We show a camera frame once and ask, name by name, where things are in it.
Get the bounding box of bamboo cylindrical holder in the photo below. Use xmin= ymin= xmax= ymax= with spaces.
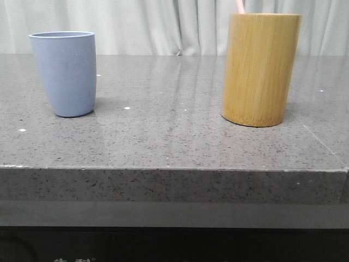
xmin=221 ymin=13 xmax=302 ymax=127

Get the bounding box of blue plastic cup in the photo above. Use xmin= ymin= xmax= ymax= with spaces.
xmin=29 ymin=31 xmax=97 ymax=117

